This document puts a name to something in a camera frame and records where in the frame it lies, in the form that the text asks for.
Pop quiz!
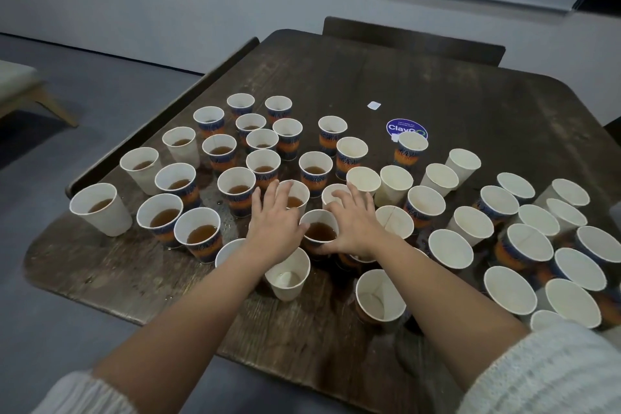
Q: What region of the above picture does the person's right forearm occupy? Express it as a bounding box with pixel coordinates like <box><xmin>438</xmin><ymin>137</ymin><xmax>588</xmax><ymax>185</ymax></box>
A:
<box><xmin>373</xmin><ymin>239</ymin><xmax>621</xmax><ymax>414</ymax></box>

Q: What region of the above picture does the person's right hand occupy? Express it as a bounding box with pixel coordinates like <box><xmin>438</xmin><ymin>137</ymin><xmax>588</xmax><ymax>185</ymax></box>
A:
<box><xmin>318</xmin><ymin>186</ymin><xmax>387</xmax><ymax>263</ymax></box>

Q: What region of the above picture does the person's left forearm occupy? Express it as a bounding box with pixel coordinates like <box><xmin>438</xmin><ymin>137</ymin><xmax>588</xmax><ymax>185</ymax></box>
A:
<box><xmin>92</xmin><ymin>248</ymin><xmax>292</xmax><ymax>414</ymax></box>

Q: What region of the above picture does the person's left hand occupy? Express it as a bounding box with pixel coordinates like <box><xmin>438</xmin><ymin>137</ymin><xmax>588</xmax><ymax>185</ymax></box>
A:
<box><xmin>243</xmin><ymin>179</ymin><xmax>310</xmax><ymax>267</ymax></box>

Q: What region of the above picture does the round blue sticker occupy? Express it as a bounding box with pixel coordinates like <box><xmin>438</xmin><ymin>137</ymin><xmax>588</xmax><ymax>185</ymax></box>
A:
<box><xmin>385</xmin><ymin>118</ymin><xmax>430</xmax><ymax>143</ymax></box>

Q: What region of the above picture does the dark wooden chair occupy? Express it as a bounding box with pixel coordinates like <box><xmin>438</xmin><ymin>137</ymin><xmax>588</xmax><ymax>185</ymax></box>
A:
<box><xmin>604</xmin><ymin>116</ymin><xmax>621</xmax><ymax>148</ymax></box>
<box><xmin>322</xmin><ymin>16</ymin><xmax>508</xmax><ymax>67</ymax></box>

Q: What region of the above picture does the dark wooden table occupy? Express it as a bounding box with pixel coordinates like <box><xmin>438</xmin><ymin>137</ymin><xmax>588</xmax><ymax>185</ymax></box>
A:
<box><xmin>23</xmin><ymin>28</ymin><xmax>621</xmax><ymax>414</ymax></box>

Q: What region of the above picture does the group of paper cups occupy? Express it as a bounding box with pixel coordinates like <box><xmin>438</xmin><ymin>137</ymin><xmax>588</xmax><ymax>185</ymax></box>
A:
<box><xmin>68</xmin><ymin>91</ymin><xmax>621</xmax><ymax>332</ymax></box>

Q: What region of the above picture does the beige cushioned lounge chair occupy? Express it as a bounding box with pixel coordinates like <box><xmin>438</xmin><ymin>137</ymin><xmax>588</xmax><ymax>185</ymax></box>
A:
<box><xmin>0</xmin><ymin>60</ymin><xmax>81</xmax><ymax>129</ymax></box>

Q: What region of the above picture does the orange blue patterned paper cup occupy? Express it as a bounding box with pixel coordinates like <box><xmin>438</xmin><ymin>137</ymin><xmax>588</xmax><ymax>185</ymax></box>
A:
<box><xmin>300</xmin><ymin>209</ymin><xmax>341</xmax><ymax>255</ymax></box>

